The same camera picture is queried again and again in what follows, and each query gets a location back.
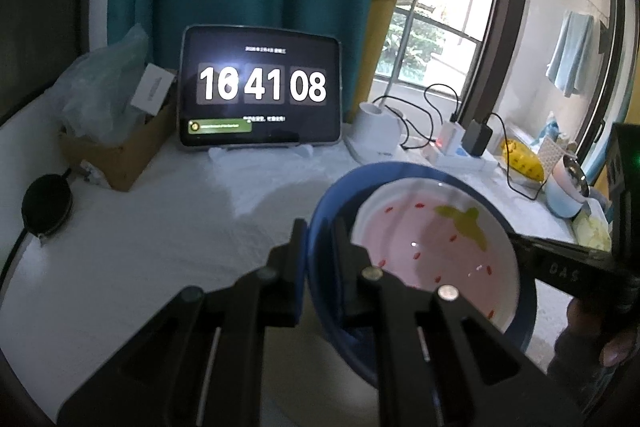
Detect cardboard box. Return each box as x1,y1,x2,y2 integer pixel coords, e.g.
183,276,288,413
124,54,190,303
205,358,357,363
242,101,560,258
59,102,178,192

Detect white charger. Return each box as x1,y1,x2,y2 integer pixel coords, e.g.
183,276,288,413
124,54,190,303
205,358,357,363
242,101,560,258
440,122,468,156

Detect clear plastic bag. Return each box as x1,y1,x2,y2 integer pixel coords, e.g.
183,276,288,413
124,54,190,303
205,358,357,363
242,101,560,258
52,24,151,142

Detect large blue bowl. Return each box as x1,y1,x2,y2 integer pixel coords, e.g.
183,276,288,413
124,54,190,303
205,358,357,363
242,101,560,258
306,161,540,389

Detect small white box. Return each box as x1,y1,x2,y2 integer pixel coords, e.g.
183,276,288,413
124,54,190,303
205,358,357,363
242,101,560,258
132,63,177,115

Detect black power adapter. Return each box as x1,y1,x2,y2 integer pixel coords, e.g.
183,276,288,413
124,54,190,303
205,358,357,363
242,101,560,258
462,119,493,156

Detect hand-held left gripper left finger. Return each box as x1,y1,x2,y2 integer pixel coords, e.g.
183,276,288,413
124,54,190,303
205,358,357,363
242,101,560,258
57,218,308,427

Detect yellow curtain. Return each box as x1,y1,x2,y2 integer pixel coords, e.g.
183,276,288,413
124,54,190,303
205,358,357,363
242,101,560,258
365,0,422,118

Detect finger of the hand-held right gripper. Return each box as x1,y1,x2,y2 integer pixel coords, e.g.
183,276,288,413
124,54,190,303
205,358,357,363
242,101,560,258
505,230,612,261

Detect black charger cable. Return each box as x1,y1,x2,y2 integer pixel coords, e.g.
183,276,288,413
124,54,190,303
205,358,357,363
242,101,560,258
375,83,463,151

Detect yellow packet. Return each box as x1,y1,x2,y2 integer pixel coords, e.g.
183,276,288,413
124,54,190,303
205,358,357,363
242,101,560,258
500,139,546,182

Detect person's right hand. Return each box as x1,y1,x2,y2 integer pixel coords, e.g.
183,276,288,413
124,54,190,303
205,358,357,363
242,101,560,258
547,297,640,389

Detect white power strip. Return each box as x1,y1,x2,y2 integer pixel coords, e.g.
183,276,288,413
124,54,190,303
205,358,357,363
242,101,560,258
400,142,499,172

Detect light blue hanging towel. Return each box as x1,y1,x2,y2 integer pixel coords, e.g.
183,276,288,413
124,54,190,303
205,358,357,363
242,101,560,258
546,11,596,98

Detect black adapter cable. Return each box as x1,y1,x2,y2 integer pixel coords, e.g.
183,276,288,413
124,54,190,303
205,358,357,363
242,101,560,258
487,112,546,201

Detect pink strawberry bowl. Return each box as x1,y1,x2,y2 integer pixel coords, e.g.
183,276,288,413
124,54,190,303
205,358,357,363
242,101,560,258
350,177,522,334

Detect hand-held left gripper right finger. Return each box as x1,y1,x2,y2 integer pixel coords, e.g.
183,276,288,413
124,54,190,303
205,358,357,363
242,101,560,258
332,219,583,427

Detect tablet with clock display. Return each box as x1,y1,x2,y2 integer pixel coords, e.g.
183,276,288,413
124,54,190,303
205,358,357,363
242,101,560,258
179,25,344,152

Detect black round puck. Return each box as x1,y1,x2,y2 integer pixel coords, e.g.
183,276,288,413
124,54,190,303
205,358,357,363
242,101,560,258
21,174,74,238

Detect white textured tablecloth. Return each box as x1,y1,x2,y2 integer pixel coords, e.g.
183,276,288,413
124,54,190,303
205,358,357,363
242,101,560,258
200,147,581,358

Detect black balcony railing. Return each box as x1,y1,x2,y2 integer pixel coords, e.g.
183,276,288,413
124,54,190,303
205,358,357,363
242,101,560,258
395,9,483,44

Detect white basket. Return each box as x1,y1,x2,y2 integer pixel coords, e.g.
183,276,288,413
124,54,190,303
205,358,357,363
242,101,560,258
537,137,572,178

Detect yellow green tissue pack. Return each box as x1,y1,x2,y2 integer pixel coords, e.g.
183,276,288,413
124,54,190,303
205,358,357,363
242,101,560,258
574,206,613,253

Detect steel bowl with pink outside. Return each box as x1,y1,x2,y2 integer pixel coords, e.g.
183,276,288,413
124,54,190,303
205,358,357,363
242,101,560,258
545,154,592,198

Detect blue plastic bag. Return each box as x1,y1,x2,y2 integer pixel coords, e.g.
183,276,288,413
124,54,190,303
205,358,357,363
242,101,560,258
537,112,561,142

